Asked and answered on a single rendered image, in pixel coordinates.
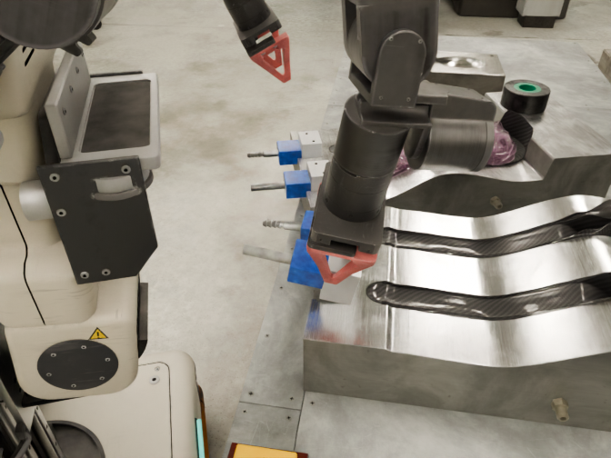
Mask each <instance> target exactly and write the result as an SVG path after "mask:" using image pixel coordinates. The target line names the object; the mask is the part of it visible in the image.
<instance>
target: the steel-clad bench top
mask: <svg viewBox="0 0 611 458"><path fill-rule="evenodd" d="M437 51H445V52H463V53H480V54H497V56H498V58H499V61H500V63H501V65H502V67H503V70H504V72H505V75H506V78H505V82H504V85H505V83H506V82H508V81H511V80H517V79H525V80H532V81H536V82H539V83H542V84H544V85H547V86H548V87H549V88H550V90H551V93H550V96H551V97H553V98H554V99H555V100H556V101H557V102H558V103H560V104H561V105H562V106H563V107H565V108H566V109H567V110H569V111H570V112H571V113H572V114H574V115H575V116H577V117H578V118H579V119H580V120H582V121H583V122H584V123H586V124H587V125H588V126H590V127H591V128H592V129H594V130H595V131H596V132H598V133H599V134H600V135H602V136H603V137H604V138H605V139H606V140H607V141H608V142H610V143H611V84H610V83H609V82H608V80H607V79H606V78H605V76H604V75H603V74H602V72H601V71H600V70H599V69H598V67H597V66H596V65H595V63H594V62H593V61H592V60H591V58H590V57H589V56H588V55H587V53H586V52H585V51H584V49H583V48H582V47H581V46H580V44H579V43H577V42H557V41H538V40H519V39H500V38H481V37H462V36H442V35H439V36H438V45H437ZM350 62H351V60H350V58H349V57H348V55H347V53H346V50H345V51H344V53H343V56H342V60H341V63H340V66H339V69H338V72H337V75H336V80H335V83H334V87H333V90H332V93H331V96H330V99H329V102H328V106H327V108H326V114H325V117H324V120H323V123H322V126H321V129H333V128H339V126H340V123H341V119H342V114H343V111H344V107H345V103H346V100H347V99H348V98H349V97H350V96H352V95H354V94H359V93H360V92H359V91H358V90H357V89H356V87H355V86H354V85H353V84H352V82H351V81H350V79H349V78H348V75H349V68H350ZM289 267H290V264H283V263H280V266H279V269H278V272H277V276H276V279H275V284H274V287H273V290H272V293H271V296H270V299H269V303H268V306H267V308H266V312H265V317H264V321H263V323H262V326H261V330H260V333H259V335H258V339H257V342H256V345H255V350H254V353H253V357H252V360H251V363H250V366H249V369H248V372H247V376H246V379H245V384H244V387H243V390H242V393H241V396H240V399H239V403H238V406H237V408H236V412H235V417H234V420H233V423H232V426H231V430H230V433H229V435H228V439H227V442H226V445H225V450H224V453H223V457H222V458H227V455H228V452H229V449H230V446H231V443H242V444H249V445H255V446H262V447H267V448H274V449H280V450H286V451H292V452H299V453H308V454H309V458H611V432H606V431H598V430H592V429H585V428H578V427H572V426H564V425H558V424H551V423H538V422H531V421H524V420H517V419H510V418H504V417H497V416H490V415H483V414H476V413H463V412H457V411H449V410H443V409H436V408H429V407H423V406H415V405H409V404H401V403H389V402H382V401H375V400H368V399H362V398H355V397H348V396H341V395H334V394H327V393H314V392H308V391H304V388H303V337H304V333H305V328H306V320H307V316H308V312H309V307H310V303H311V299H313V298H314V293H315V288H314V287H311V286H306V285H302V284H295V283H291V282H288V281H287V276H288V271H289ZM304 395H305V397H304ZM303 400H304V401H303ZM302 405H303V407H302ZM301 409H302V412H301ZM300 414H301V416H300ZM299 419H300V422H299ZM298 424H299V426H298ZM297 429H298V431H297ZM296 434H297V436H296ZM295 439H296V440H295ZM294 448H295V450H294Z"/></svg>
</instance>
